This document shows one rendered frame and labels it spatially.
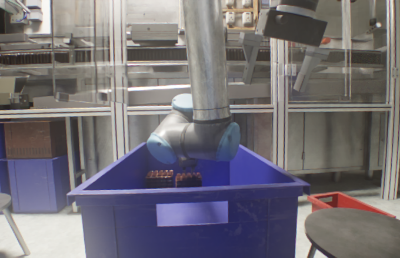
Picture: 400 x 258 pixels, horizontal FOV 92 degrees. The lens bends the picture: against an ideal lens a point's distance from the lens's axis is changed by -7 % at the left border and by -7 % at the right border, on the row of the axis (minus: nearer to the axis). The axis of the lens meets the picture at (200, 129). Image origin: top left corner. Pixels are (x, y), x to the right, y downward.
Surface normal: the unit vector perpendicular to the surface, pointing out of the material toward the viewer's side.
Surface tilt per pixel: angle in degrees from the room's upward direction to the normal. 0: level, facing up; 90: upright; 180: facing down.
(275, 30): 114
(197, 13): 99
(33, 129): 90
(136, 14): 90
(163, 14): 90
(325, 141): 90
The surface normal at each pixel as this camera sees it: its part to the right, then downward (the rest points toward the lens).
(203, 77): -0.25, 0.24
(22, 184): 0.07, 0.07
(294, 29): 0.11, 0.46
